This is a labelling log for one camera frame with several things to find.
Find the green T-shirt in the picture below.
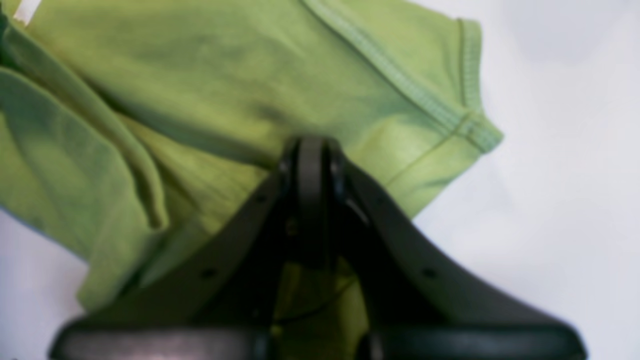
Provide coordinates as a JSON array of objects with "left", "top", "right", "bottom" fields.
[{"left": 0, "top": 0, "right": 503, "bottom": 312}]

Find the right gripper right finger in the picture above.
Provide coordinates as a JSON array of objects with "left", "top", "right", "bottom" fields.
[{"left": 318, "top": 138, "right": 587, "bottom": 360}]

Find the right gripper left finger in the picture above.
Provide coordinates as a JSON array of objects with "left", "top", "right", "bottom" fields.
[{"left": 50, "top": 137, "right": 307, "bottom": 360}]

